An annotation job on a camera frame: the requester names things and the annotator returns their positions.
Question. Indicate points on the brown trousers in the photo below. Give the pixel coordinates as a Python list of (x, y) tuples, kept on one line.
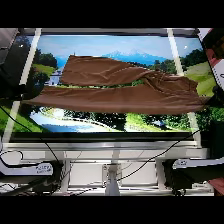
[(133, 98)]

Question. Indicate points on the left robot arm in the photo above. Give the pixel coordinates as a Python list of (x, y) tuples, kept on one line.
[(26, 168)]

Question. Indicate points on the silver frame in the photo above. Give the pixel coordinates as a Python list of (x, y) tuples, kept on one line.
[(113, 146)]

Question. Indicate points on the heap of clothes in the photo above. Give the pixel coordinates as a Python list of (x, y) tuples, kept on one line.
[(213, 40)]

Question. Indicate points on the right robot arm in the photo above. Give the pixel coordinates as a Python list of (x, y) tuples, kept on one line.
[(195, 163)]

